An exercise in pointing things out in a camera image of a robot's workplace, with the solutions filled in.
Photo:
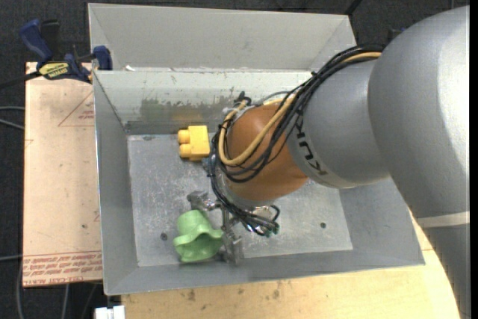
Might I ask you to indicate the yellow toy building block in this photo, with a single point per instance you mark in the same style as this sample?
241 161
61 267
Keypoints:
196 142

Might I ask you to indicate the brown cardboard board, red print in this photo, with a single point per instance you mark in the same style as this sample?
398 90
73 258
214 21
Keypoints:
59 175

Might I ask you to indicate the light green plastic toy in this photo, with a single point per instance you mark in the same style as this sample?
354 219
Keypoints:
196 237

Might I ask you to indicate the grey metal bin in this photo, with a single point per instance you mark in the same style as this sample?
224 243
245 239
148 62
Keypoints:
168 175

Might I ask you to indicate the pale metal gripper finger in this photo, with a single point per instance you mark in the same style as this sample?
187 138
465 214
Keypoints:
199 198
233 247

